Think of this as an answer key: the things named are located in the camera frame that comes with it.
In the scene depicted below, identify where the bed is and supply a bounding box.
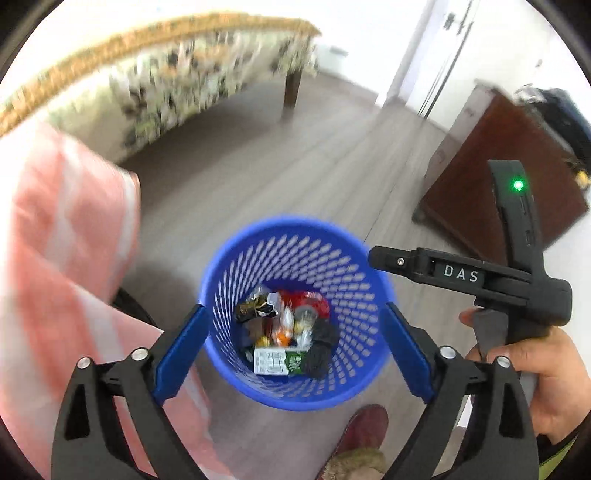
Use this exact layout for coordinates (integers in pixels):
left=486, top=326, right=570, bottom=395
left=0, top=14, right=322, bottom=163

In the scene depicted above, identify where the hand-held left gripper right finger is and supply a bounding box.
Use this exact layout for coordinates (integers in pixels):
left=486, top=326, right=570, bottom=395
left=384, top=302, right=540, bottom=480

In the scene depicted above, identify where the gold foil wrapper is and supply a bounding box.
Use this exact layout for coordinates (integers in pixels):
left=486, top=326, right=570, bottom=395
left=234, top=286, right=282, bottom=322

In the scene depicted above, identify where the black curved table leg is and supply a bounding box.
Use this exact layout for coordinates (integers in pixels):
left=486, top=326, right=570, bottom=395
left=111, top=286, right=158, bottom=329

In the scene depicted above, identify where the black foam net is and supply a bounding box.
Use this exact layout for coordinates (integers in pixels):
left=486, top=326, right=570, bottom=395
left=305, top=318, right=342, bottom=380

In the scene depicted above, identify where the person's right hand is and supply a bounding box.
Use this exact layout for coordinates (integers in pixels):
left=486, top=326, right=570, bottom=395
left=459, top=308, right=588, bottom=445

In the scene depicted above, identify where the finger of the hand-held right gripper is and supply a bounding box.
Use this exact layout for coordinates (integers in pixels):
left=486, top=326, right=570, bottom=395
left=368, top=246, right=433, bottom=282

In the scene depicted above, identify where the blue mesh plastic basket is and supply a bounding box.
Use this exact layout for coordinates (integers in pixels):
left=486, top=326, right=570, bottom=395
left=198, top=215, right=397, bottom=412

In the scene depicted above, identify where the white door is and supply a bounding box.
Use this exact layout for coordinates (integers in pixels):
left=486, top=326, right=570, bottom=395
left=383, top=0, right=483, bottom=121

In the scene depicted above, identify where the maroon furry slipper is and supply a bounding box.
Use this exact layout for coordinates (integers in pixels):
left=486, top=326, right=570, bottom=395
left=315, top=404, right=390, bottom=480

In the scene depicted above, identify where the pink striped tablecloth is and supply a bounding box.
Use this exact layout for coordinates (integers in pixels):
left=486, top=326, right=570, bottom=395
left=0, top=121, right=234, bottom=480

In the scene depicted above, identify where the green white milk carton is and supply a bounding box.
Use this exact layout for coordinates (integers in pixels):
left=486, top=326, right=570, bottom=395
left=253, top=347, right=308, bottom=376

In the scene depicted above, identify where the brown wooden cabinet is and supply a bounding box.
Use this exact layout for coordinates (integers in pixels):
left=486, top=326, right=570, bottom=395
left=412, top=79, right=591, bottom=251

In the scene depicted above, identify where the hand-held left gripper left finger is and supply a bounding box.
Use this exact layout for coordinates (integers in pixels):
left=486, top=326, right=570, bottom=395
left=51, top=304, right=209, bottom=480

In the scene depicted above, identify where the crushed red can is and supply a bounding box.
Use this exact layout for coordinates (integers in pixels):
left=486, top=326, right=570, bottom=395
left=281, top=291, right=331, bottom=324

